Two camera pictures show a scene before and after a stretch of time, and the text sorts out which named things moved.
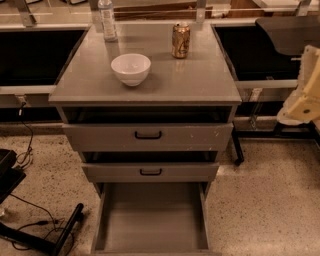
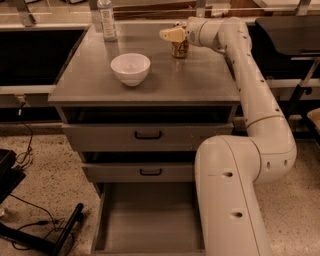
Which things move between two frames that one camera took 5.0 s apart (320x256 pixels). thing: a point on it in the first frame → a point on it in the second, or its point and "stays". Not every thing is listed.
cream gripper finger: [303, 106] → [199, 30]
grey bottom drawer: [151, 219] stays
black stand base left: [11, 175] stays
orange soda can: [181, 38] stays
